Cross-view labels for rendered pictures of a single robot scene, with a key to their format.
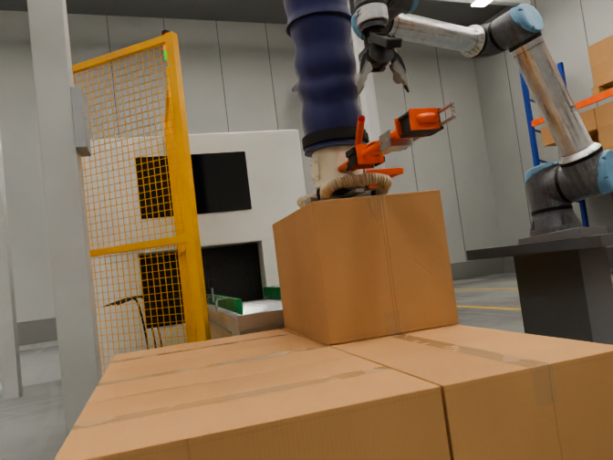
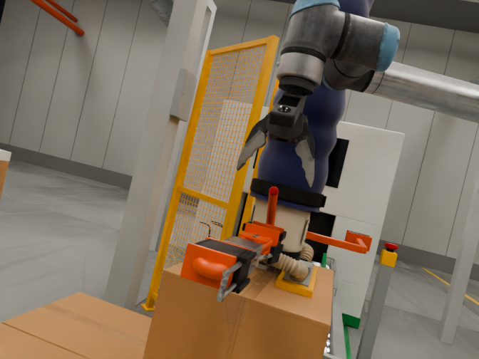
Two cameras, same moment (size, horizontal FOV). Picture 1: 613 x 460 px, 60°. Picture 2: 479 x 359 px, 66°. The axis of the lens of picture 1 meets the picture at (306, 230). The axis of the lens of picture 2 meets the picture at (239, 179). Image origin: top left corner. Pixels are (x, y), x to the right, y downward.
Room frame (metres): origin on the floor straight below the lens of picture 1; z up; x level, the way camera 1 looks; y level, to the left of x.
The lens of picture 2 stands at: (0.78, -0.57, 1.21)
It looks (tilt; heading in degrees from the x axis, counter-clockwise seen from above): 1 degrees down; 30
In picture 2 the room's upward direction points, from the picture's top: 14 degrees clockwise
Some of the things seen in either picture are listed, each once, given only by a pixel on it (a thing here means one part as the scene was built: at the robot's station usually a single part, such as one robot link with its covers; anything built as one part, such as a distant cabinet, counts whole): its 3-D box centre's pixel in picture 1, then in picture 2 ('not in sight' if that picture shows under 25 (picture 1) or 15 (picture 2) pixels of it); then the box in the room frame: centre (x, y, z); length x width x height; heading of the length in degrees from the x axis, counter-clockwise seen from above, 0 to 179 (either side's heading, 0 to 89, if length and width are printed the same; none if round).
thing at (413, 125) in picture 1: (416, 123); (216, 262); (1.25, -0.29, 1.07); 0.08 x 0.07 x 0.05; 16
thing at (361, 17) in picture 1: (370, 18); (298, 73); (1.46, -0.25, 1.43); 0.10 x 0.09 x 0.05; 106
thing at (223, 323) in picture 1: (213, 322); not in sight; (3.20, 0.61, 0.50); 2.31 x 0.05 x 0.19; 16
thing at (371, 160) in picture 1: (365, 156); (263, 237); (1.59, -0.20, 1.07); 0.10 x 0.08 x 0.06; 106
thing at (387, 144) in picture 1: (395, 140); (241, 253); (1.39, -0.26, 1.07); 0.07 x 0.07 x 0.04; 16
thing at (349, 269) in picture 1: (352, 266); (251, 333); (1.81, -0.14, 0.74); 0.60 x 0.40 x 0.40; 15
